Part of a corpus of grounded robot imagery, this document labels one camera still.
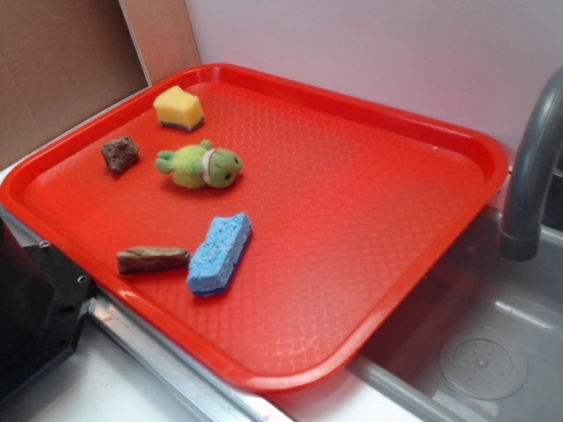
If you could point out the blue cellulose sponge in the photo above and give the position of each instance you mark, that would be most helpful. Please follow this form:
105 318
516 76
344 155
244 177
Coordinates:
214 263

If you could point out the yellow sponge block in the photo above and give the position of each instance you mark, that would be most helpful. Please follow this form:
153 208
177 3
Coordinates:
178 108

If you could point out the red plastic tray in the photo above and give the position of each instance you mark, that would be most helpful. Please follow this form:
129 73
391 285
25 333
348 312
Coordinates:
351 204

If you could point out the green plush turtle toy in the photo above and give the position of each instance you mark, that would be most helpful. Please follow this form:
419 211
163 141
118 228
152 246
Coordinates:
199 166

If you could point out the brown wood-like piece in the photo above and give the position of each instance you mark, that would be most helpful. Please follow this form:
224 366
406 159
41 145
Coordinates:
151 259

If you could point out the brown rock chunk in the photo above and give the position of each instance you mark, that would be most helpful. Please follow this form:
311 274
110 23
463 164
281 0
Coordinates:
120 154

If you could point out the grey sink faucet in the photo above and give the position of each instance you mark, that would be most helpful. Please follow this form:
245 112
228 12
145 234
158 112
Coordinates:
534 196

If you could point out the grey toy sink basin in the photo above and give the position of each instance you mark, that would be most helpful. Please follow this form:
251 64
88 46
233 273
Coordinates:
480 339

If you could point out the brown cardboard panel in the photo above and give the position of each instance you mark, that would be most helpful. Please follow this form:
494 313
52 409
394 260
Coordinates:
62 62

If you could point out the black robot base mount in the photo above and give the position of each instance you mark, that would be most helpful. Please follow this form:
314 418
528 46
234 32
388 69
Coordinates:
44 297

